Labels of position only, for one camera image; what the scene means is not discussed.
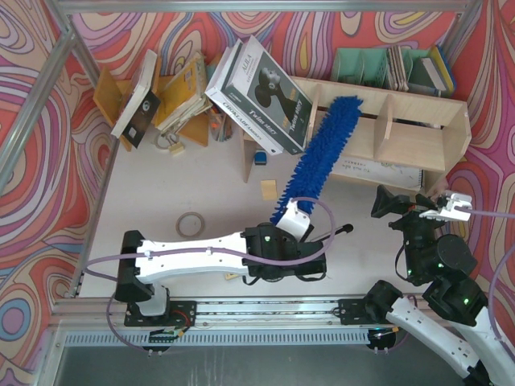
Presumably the blue microfiber duster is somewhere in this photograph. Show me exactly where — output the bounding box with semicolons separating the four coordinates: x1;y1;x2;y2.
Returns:
270;96;363;225

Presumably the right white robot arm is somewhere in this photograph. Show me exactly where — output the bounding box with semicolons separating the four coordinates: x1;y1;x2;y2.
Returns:
364;185;514;385

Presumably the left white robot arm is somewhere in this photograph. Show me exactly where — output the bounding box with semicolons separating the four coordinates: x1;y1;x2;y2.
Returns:
114;199;327;318

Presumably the light wooden bookshelf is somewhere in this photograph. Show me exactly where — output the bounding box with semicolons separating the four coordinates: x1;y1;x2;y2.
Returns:
240;76;472;196

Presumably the spiral notebook with drawings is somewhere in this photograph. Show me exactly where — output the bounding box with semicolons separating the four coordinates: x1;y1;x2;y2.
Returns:
332;156;423;191

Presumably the yellow sticky note pad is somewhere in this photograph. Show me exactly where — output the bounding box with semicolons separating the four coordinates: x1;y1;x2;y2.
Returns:
260;179;278;201

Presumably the yellow blue calculator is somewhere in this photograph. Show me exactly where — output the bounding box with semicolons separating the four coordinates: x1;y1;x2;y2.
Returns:
225;273;241;281

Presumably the blue pencil sharpener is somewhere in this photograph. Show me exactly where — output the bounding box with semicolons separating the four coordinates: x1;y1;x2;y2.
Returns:
253;151;268;166

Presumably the clear tape roll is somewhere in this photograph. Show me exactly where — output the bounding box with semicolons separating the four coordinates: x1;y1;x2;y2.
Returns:
175;211;205;239

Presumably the pencil cup with pencils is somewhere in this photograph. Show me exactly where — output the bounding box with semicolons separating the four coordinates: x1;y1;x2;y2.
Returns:
208;113;233;142

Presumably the green plastic desk organizer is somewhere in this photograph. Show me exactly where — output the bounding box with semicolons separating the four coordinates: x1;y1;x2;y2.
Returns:
330;46;449;98

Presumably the blue grey book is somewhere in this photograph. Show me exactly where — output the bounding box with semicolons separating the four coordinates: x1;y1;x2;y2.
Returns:
421;46;456;97

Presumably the black white Twins story book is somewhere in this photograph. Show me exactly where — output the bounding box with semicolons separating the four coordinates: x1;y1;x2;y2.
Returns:
221;36;312;155

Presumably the white Cioklade book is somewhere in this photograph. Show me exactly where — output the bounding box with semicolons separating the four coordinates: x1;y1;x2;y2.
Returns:
205;39;283;155

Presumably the yellow worn book stack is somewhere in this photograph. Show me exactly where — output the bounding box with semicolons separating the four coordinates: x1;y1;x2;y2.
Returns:
154;51;212;133

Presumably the black white paperback book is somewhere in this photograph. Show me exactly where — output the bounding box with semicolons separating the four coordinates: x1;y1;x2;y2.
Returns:
111;49;160;148

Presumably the orange wooden book stand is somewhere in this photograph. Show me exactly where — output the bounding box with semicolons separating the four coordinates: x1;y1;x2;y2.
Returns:
93;50;220;150

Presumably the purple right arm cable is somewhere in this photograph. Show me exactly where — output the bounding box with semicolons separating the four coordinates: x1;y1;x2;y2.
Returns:
458;207;515;343

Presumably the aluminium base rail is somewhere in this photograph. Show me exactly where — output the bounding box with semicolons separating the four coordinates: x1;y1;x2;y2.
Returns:
51;295;423;326

